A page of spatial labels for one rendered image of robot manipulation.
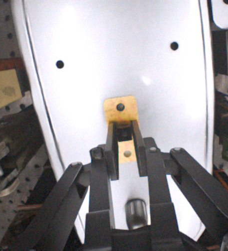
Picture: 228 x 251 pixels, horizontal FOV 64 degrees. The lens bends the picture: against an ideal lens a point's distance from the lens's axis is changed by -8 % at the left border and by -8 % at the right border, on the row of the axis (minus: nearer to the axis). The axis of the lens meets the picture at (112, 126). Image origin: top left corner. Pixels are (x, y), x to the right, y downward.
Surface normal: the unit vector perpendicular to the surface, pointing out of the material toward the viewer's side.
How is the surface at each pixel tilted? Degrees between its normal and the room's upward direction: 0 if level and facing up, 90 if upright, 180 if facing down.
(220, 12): 0
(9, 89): 90
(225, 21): 0
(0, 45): 0
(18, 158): 90
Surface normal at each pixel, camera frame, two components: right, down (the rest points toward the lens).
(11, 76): 0.99, -0.15
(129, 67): -0.02, 0.34
